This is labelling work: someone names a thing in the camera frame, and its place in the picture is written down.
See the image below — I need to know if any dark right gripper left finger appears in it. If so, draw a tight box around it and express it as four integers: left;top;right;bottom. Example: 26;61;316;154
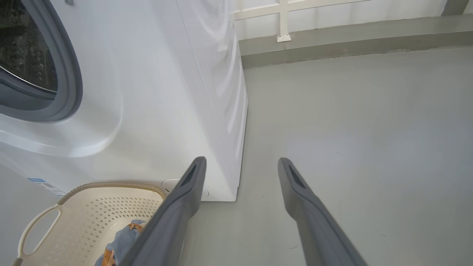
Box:
118;156;207;266

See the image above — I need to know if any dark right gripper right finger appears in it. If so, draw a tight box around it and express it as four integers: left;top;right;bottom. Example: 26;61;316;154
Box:
278;157;368;266

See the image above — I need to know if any blue patterned garment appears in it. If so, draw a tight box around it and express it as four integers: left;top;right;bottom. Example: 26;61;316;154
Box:
94;220;148;266

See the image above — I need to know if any white front-load washing machine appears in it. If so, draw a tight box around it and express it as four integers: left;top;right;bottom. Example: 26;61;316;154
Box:
0;0;249;202

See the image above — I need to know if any cream perforated laundry basket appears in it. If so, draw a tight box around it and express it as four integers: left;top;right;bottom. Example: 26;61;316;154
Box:
13;181;185;266

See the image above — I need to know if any blue energy label sticker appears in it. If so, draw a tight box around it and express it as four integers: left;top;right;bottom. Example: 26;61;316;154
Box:
27;178;67;197

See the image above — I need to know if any white metal railing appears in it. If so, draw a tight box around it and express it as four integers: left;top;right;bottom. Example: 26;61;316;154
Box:
228;0;370;43

